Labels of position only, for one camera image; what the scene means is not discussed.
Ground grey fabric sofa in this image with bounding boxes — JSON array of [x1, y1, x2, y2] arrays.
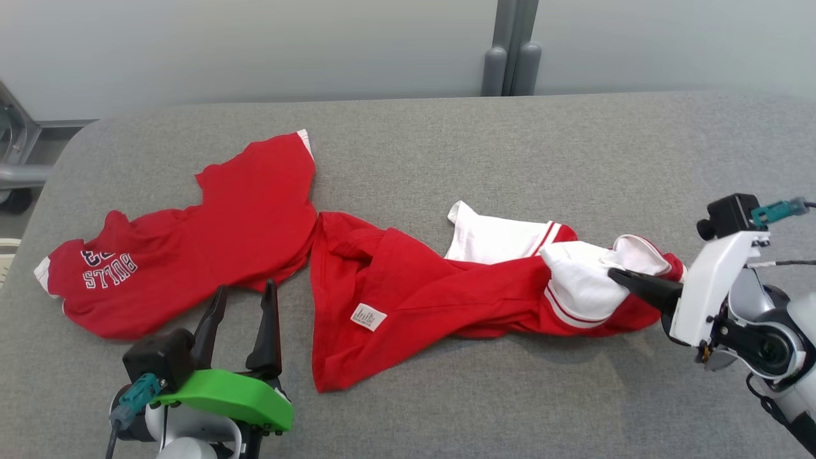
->
[[0, 89, 816, 459]]

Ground red Bulls print shorts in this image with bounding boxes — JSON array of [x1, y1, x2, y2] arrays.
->
[[34, 129, 318, 340]]

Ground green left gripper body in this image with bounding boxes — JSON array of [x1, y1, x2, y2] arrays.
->
[[150, 368, 295, 435]]

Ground red shirt with white sleeves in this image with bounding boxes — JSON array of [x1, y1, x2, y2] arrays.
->
[[309, 200, 688, 393]]

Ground right black cable teal plug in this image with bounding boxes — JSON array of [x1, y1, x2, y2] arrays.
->
[[751, 196, 816, 225]]

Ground cream plastic laundry basket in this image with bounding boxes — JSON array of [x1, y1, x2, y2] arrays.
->
[[0, 238, 23, 288]]

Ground grey metal frame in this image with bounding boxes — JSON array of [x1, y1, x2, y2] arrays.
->
[[0, 80, 96, 192]]

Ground grey partition post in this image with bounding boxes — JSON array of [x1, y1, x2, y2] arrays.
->
[[494, 0, 539, 96]]

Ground grey rounded partition foot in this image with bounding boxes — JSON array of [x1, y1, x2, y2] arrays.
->
[[481, 46, 507, 97], [513, 41, 543, 96]]

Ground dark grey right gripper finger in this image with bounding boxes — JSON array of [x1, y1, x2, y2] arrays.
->
[[608, 268, 683, 316]]

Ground black caster wheel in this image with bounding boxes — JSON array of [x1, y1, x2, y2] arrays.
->
[[0, 188, 34, 215]]

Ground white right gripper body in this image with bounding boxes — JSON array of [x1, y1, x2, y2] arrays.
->
[[661, 231, 772, 348]]

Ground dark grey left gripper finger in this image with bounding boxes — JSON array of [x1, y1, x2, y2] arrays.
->
[[245, 279, 283, 377], [191, 285, 229, 371]]

